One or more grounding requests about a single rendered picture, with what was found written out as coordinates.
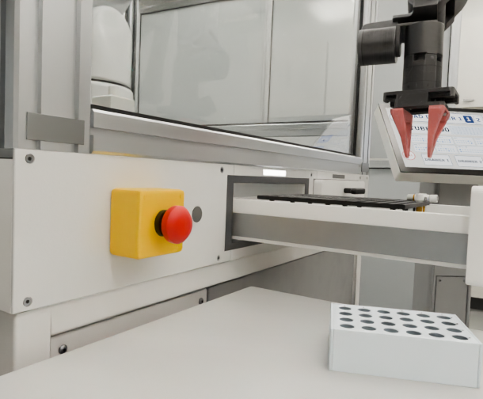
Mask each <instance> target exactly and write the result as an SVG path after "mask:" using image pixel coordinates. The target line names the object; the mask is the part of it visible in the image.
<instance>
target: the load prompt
mask: <svg viewBox="0 0 483 399"><path fill-rule="evenodd" d="M413 121H417V122H428V114H423V115H413ZM447 124H474V125H483V117H482V115H471V114H458V113H450V118H449V120H448V121H447Z"/></svg>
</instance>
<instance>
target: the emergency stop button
mask: <svg viewBox="0 0 483 399"><path fill-rule="evenodd" d="M191 231H192V216H191V215H190V213H189V211H188V209H187V208H186V207H183V206H172V207H171V208H169V209H168V210H167V211H166V212H165V214H164V215H163V218H162V234H163V237H164V238H165V239H166V240H167V241H168V242H170V243H173V244H180V243H182V242H184V241H185V240H186V239H187V237H188V236H189V234H190V233H191Z"/></svg>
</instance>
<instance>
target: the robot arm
mask: <svg viewBox="0 0 483 399"><path fill-rule="evenodd" d="M467 1H468V0H408V13H407V14H399V15H393V18H392V20H388V21H379V22H373V23H368V24H365V25H363V27H362V28H361V30H359V34H358V40H357V56H358V62H359V65H360V66H372V65H382V64H393V63H397V57H401V44H403V43H405V49H404V64H403V80H402V91H393V92H385V93H383V101H384V102H385V103H389V102H390V107H391V108H392V109H391V110H390V114H391V116H392V118H393V120H394V123H395V125H396V128H397V130H398V133H399V135H400V137H401V143H402V147H403V151H404V155H405V157H406V158H409V153H410V147H411V136H412V125H413V115H423V114H428V145H427V148H428V158H431V157H432V154H433V151H434V149H435V145H436V142H437V139H438V137H439V135H440V134H441V132H442V130H443V128H444V127H445V125H446V123H447V121H448V120H449V118H450V113H449V111H448V106H447V104H456V105H458V104H459V94H458V92H457V90H456V89H455V87H453V86H448V87H442V72H443V41H444V32H445V31H446V30H447V29H448V28H449V27H450V26H451V25H452V24H453V23H454V18H455V17H456V16H457V15H458V14H459V13H460V12H461V11H462V9H463V8H464V6H465V5H466V3H467Z"/></svg>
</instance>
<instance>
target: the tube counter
mask: <svg viewBox="0 0 483 399"><path fill-rule="evenodd" d="M441 134H445V135H475V136H483V127H467V126H452V125H445V127H444V128H443V130H442V132H441Z"/></svg>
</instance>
